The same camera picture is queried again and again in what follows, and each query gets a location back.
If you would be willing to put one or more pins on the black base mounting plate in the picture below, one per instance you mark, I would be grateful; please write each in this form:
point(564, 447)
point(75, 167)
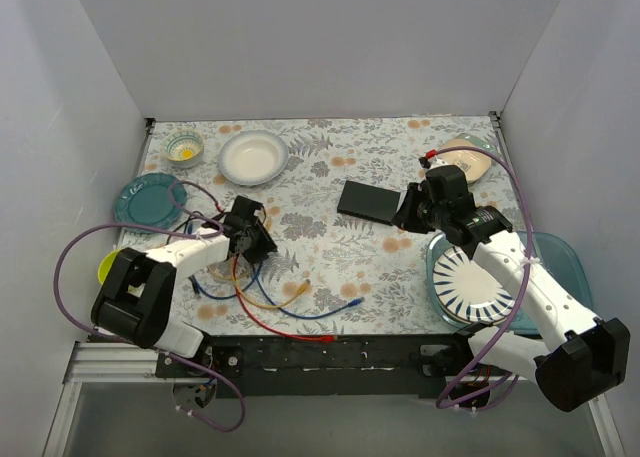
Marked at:
point(417, 365)

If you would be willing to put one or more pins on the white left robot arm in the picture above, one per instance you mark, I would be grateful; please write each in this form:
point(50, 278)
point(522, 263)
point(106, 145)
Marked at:
point(135, 299)

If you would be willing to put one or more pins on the teal scalloped plate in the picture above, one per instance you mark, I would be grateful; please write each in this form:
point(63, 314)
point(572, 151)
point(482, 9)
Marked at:
point(152, 200)

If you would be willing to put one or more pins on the black network switch box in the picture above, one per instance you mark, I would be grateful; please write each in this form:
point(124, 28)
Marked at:
point(368, 202)

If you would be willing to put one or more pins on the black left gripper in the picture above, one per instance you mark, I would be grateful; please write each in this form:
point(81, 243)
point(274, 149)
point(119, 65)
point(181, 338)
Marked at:
point(261, 247)

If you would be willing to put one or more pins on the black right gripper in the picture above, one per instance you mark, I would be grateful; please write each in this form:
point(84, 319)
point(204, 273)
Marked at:
point(413, 210)

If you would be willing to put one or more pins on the floral patterned tablecloth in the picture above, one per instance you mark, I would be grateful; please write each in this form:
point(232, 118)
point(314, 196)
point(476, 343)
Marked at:
point(331, 274)

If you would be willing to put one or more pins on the small patterned bowl yellow centre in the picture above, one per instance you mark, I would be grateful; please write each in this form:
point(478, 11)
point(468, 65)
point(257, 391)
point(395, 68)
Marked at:
point(184, 148)

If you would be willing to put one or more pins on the aluminium frame rail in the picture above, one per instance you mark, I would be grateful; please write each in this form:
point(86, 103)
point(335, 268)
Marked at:
point(357, 396)

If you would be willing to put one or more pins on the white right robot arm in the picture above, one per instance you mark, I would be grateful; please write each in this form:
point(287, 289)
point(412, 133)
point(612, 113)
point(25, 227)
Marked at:
point(547, 337)

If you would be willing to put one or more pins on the blue striped round plate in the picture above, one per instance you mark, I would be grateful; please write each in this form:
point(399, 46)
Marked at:
point(466, 292)

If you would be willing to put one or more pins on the lime green bowl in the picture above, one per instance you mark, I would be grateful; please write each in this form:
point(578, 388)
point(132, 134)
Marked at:
point(105, 266)

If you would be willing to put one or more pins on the transparent blue plastic tray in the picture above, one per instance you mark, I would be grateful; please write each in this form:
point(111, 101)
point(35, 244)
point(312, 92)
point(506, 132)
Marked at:
point(558, 258)

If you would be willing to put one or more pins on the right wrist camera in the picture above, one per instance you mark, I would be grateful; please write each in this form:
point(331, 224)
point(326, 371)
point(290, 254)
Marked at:
point(431, 161)

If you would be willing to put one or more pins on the white shallow bowl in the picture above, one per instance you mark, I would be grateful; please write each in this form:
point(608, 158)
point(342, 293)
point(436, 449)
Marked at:
point(253, 158)

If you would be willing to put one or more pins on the cream square bowl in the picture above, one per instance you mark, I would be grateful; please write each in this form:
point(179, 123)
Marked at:
point(462, 153)

